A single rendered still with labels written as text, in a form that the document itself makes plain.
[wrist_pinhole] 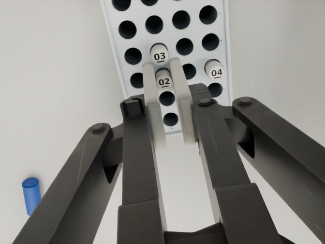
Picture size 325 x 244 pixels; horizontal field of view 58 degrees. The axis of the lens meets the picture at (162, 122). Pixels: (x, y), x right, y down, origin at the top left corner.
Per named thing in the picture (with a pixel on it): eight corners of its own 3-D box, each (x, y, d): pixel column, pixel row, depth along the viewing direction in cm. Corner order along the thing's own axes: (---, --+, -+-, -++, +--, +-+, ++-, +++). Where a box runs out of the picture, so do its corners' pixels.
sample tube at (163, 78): (169, 68, 25) (174, 89, 21) (154, 71, 25) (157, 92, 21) (166, 54, 25) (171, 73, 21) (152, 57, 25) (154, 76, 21)
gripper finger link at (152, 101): (168, 150, 16) (155, 152, 16) (159, 99, 22) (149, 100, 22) (159, 101, 15) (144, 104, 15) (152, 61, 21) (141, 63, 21)
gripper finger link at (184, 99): (177, 98, 15) (192, 96, 15) (168, 58, 21) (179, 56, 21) (184, 147, 16) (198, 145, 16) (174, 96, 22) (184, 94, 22)
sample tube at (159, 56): (165, 47, 24) (170, 64, 20) (150, 50, 24) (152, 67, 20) (163, 32, 24) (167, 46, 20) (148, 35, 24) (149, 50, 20)
